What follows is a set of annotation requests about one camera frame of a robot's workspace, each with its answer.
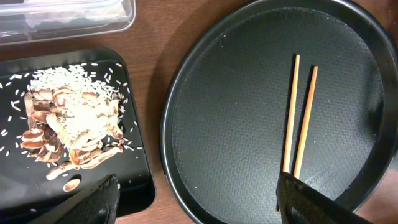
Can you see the black rectangular tray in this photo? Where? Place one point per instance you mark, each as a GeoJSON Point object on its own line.
{"type": "Point", "coordinates": [17, 209]}

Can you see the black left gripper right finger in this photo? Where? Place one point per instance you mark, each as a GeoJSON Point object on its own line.
{"type": "Point", "coordinates": [299, 203]}

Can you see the round black serving tray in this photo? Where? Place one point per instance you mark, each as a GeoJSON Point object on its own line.
{"type": "Point", "coordinates": [224, 121]}

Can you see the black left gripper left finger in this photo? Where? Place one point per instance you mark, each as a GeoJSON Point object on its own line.
{"type": "Point", "coordinates": [96, 204]}

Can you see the wooden chopstick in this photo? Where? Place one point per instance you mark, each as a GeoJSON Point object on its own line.
{"type": "Point", "coordinates": [291, 116]}
{"type": "Point", "coordinates": [305, 124]}

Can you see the clear plastic waste bin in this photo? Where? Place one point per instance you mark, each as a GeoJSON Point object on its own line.
{"type": "Point", "coordinates": [28, 21]}

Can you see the pile of food scraps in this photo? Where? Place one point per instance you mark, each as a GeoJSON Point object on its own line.
{"type": "Point", "coordinates": [94, 85]}

